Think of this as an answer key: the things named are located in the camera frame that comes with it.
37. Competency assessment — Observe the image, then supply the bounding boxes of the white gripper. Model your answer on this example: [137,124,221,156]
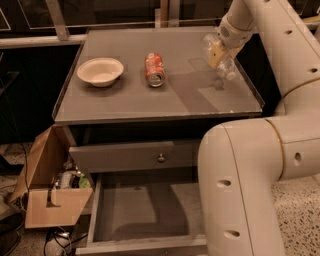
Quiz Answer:
[209,13,255,69]

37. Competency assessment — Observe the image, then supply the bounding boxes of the clear plastic water bottle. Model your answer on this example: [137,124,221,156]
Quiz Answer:
[201,33,236,80]

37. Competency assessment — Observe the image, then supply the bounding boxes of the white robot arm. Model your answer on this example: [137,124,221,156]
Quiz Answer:
[198,0,320,256]

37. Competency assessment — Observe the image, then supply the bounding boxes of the grey drawer cabinet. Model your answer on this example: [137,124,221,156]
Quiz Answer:
[52,27,266,183]

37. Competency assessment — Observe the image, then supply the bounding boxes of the grey top drawer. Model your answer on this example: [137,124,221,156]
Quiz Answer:
[69,140,200,173]

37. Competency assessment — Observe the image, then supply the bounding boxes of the grey open middle drawer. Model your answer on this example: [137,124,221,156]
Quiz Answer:
[76,167,207,256]

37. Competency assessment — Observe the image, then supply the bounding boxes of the orange soda can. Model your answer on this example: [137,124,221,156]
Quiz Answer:
[145,52,165,87]

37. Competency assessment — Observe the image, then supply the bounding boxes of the metal railing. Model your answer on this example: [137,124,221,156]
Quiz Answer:
[0,0,319,46]

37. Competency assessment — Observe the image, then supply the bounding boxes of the white paper bowl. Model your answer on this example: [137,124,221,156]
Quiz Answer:
[77,58,124,88]

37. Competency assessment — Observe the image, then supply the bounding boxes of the clutter inside cardboard box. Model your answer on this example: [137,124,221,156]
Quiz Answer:
[52,157,91,189]

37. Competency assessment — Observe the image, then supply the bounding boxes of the open cardboard box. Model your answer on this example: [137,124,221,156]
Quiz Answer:
[9,126,93,229]

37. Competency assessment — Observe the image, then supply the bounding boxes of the black floor cables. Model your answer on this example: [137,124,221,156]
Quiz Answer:
[43,226,88,256]

